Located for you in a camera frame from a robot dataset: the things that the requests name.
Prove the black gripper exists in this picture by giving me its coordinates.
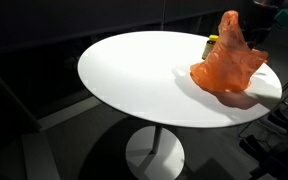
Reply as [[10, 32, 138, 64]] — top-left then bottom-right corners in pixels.
[[246, 17, 276, 44]]

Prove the green connector on arm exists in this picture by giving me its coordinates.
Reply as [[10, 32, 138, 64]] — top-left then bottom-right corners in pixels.
[[273, 8, 288, 25]]

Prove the white table pedestal base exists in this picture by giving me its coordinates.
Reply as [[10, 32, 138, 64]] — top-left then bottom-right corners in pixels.
[[125, 125, 186, 180]]

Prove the black diagonal frame beam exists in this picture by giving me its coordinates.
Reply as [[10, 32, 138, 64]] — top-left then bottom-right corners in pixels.
[[0, 58, 42, 133]]

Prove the orange plastic bag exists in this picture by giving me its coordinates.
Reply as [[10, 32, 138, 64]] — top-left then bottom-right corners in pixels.
[[189, 9, 270, 93]]

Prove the yellow cap pill bottle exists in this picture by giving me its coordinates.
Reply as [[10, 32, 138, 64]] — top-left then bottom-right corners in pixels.
[[201, 34, 219, 61]]

